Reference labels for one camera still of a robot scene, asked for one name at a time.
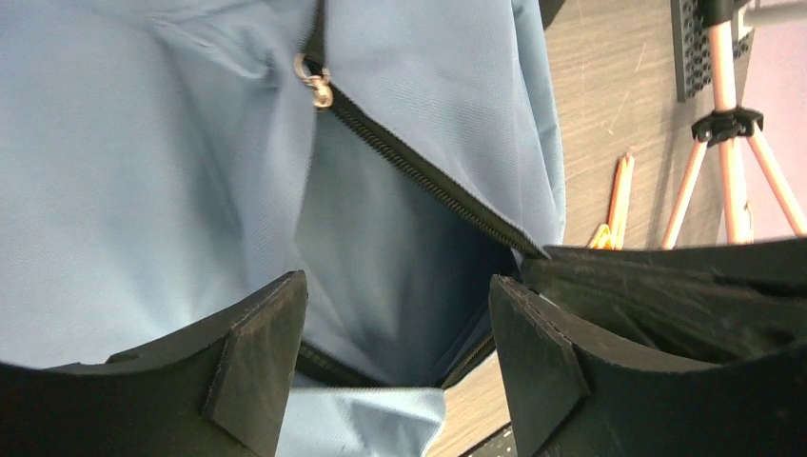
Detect pink perforated music stand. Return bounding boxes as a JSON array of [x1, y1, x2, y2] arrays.
[[661, 1, 806, 249]]

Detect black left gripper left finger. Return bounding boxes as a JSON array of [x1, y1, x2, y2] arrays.
[[1, 271, 307, 456]]

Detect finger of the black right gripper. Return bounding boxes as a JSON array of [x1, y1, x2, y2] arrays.
[[523, 238, 806, 363]]

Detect orange triangular sticker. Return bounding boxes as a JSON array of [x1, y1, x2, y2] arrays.
[[587, 224, 614, 249]]

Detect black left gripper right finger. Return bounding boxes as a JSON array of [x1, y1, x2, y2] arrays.
[[489, 276, 806, 456]]

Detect grey lego plate with post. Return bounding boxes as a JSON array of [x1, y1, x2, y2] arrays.
[[669, 0, 806, 103]]

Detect blue grey student backpack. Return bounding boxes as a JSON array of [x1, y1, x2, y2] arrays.
[[1, 1, 565, 456]]

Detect orange pencil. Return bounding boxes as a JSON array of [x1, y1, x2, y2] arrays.
[[608, 154, 625, 249], [615, 153, 635, 249]]

